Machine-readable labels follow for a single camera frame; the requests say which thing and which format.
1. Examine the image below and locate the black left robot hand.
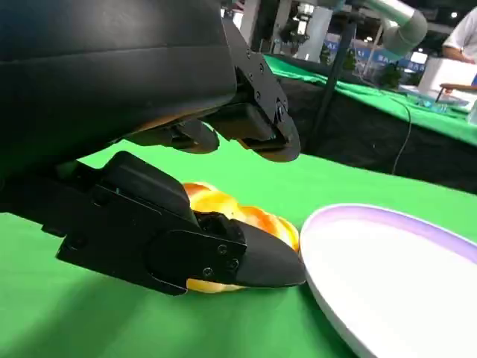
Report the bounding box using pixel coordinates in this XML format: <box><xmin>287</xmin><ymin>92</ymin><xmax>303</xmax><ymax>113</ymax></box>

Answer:
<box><xmin>0</xmin><ymin>0</ymin><xmax>307</xmax><ymax>298</ymax></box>

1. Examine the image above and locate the orange white toy bread roll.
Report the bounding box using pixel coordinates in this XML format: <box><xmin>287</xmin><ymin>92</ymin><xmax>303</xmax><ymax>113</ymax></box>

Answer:
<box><xmin>181</xmin><ymin>181</ymin><xmax>301</xmax><ymax>295</ymax></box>

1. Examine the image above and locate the black slanted pole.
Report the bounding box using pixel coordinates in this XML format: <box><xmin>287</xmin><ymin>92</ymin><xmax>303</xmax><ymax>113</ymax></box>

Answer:
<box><xmin>314</xmin><ymin>16</ymin><xmax>357</xmax><ymax>152</ymax></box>

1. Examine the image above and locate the black table skirt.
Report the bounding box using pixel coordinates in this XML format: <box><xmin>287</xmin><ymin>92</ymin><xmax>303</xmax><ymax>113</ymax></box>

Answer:
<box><xmin>275</xmin><ymin>73</ymin><xmax>477</xmax><ymax>195</ymax></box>

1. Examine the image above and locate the white box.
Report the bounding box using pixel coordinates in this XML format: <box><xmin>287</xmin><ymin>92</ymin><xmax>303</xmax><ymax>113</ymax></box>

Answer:
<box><xmin>418</xmin><ymin>55</ymin><xmax>477</xmax><ymax>94</ymax></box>

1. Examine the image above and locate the lilac plate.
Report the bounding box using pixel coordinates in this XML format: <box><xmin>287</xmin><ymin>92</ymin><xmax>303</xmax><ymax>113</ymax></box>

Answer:
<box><xmin>299</xmin><ymin>203</ymin><xmax>477</xmax><ymax>358</ymax></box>

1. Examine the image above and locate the person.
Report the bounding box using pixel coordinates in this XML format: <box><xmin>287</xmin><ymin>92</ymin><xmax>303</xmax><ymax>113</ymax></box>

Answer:
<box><xmin>441</xmin><ymin>7</ymin><xmax>477</xmax><ymax>65</ymax></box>

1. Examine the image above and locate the thin dark hanging cable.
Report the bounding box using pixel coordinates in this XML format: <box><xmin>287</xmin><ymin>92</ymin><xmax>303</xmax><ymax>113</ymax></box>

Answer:
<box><xmin>390</xmin><ymin>98</ymin><xmax>413</xmax><ymax>176</ymax></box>

